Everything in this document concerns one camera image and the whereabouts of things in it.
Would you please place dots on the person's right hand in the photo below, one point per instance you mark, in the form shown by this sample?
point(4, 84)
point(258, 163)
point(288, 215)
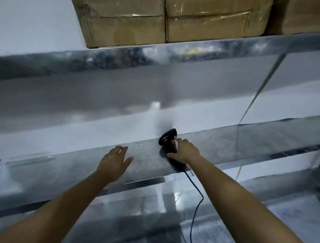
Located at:
point(187, 152)

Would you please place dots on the person's left hand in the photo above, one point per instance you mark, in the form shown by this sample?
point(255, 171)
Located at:
point(113, 165)

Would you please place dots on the stack of cardboard boxes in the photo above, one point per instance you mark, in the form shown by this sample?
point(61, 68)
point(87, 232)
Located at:
point(125, 30)

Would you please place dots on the person's right forearm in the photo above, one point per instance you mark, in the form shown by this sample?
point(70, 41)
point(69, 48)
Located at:
point(232, 197)

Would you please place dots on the person's left forearm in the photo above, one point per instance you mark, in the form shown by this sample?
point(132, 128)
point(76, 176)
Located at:
point(62, 207)

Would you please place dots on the metal shelving rack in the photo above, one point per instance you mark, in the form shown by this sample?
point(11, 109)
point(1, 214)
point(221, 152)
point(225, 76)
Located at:
point(145, 160)

